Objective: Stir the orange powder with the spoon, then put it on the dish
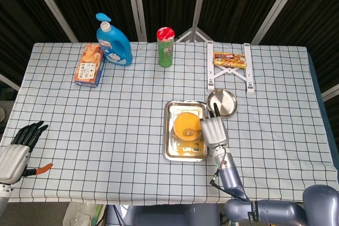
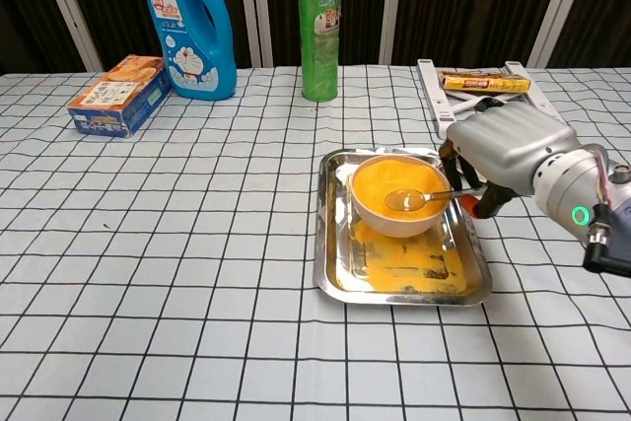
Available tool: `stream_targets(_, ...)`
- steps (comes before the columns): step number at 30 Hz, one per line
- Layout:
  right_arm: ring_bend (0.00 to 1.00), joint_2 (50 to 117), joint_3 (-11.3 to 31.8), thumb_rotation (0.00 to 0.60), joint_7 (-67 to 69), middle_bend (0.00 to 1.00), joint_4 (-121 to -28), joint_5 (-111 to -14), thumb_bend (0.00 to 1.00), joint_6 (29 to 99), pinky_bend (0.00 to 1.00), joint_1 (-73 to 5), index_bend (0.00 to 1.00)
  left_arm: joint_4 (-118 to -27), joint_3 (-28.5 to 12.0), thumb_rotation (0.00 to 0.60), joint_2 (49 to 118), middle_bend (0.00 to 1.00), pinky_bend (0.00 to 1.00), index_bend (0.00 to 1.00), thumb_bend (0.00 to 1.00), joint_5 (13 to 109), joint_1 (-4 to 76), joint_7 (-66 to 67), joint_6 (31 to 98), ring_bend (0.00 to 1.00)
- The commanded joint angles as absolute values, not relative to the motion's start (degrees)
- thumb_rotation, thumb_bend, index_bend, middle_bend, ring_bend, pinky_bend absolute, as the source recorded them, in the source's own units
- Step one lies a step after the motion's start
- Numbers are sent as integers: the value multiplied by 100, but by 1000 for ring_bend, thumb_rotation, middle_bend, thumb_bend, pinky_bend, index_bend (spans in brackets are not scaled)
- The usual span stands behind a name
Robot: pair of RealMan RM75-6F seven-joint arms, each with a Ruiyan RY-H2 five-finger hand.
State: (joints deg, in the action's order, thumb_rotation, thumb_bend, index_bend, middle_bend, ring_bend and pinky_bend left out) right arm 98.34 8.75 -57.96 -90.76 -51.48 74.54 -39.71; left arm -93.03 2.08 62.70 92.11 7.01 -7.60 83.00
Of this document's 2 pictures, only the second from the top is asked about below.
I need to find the rectangular steel tray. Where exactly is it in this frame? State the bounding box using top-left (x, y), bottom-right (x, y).
top-left (314, 146), bottom-right (494, 308)

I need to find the beige bowl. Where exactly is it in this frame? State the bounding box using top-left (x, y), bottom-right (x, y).
top-left (350, 155), bottom-right (453, 239)

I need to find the green chips can red lid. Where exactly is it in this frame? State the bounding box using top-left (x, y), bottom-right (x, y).
top-left (296, 0), bottom-right (343, 103)

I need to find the black arm cable with plug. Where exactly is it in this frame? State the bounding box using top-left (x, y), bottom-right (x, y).
top-left (582, 203), bottom-right (631, 278)

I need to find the orange and blue cracker box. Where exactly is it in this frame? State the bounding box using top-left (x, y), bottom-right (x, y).
top-left (66, 54), bottom-right (174, 139)

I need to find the blue detergent bottle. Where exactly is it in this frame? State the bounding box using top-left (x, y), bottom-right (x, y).
top-left (145, 0), bottom-right (239, 102)

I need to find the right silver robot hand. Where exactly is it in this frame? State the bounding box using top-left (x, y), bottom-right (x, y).
top-left (440, 99), bottom-right (581, 220)

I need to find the yellow curry box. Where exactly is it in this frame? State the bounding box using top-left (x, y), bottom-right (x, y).
top-left (438, 69), bottom-right (532, 94)

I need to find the white checked tablecloth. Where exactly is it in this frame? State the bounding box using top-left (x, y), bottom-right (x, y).
top-left (0, 64), bottom-right (631, 421)

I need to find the white folding laptop stand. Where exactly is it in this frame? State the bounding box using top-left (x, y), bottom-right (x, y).
top-left (416, 58), bottom-right (566, 139)

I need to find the metal spoon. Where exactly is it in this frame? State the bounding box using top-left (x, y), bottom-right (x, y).
top-left (384, 187), bottom-right (477, 213)

